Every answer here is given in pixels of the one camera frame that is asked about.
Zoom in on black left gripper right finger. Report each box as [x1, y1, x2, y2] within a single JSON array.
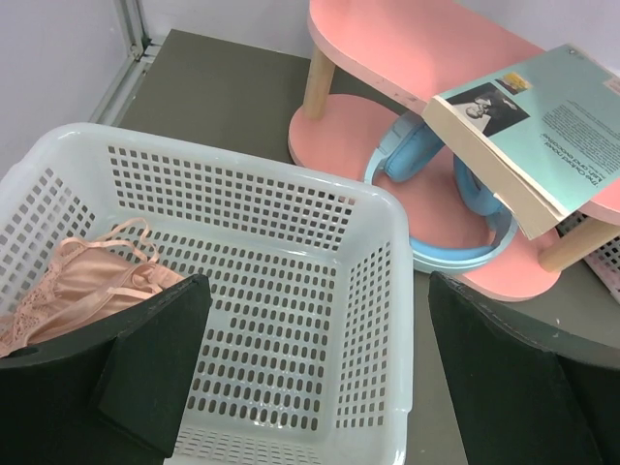
[[428, 272, 619, 464]]

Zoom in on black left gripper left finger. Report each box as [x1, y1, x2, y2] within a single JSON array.
[[1, 274, 211, 464]]

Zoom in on pink lace bra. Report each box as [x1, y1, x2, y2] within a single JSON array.
[[1, 218, 183, 357]]

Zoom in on white perforated plastic basket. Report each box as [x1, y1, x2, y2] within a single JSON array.
[[1, 123, 414, 464]]

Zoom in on teal paperback book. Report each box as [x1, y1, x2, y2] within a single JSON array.
[[422, 45, 619, 239]]

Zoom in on light blue headphones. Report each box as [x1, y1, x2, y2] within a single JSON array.
[[363, 112, 517, 275]]

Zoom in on pink tiered wooden shelf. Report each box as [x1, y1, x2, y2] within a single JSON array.
[[287, 0, 620, 302]]

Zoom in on aluminium frame post left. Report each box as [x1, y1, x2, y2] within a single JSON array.
[[90, 0, 154, 126]]

